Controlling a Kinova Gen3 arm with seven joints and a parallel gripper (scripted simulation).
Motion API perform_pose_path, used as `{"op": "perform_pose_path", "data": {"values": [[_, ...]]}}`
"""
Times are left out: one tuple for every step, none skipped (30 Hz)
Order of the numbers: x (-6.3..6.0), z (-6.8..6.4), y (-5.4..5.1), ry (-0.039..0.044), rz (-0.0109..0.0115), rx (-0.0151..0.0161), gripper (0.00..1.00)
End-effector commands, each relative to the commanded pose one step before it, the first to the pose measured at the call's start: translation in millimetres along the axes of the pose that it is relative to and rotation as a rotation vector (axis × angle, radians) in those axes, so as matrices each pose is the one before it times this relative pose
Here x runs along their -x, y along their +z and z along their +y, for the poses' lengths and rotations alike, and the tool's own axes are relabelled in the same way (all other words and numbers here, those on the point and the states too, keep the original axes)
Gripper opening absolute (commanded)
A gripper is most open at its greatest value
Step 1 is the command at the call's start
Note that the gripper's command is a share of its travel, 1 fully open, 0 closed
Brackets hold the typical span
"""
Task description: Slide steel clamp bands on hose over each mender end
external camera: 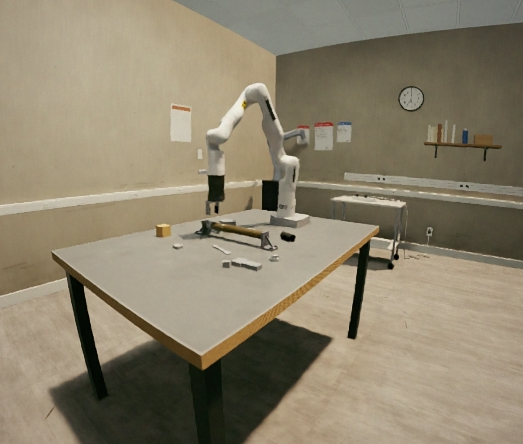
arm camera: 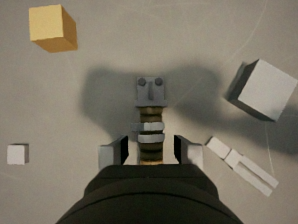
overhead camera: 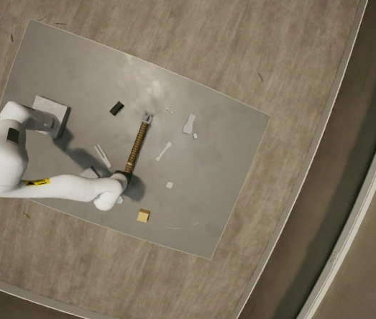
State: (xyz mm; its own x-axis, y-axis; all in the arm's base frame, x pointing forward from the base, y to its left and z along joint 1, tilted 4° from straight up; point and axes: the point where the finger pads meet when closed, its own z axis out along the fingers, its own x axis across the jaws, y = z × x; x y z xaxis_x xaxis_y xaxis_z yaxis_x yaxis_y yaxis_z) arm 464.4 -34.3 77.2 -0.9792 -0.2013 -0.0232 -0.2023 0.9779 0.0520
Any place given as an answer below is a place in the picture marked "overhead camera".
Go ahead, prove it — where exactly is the tan cardboard box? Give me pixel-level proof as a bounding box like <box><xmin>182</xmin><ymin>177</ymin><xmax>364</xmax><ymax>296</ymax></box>
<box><xmin>137</xmin><ymin>208</ymin><xmax>149</xmax><ymax>223</ymax></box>

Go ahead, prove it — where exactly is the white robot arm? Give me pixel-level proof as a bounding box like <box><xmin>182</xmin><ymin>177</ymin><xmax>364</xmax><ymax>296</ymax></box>
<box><xmin>0</xmin><ymin>101</ymin><xmax>125</xmax><ymax>211</ymax></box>

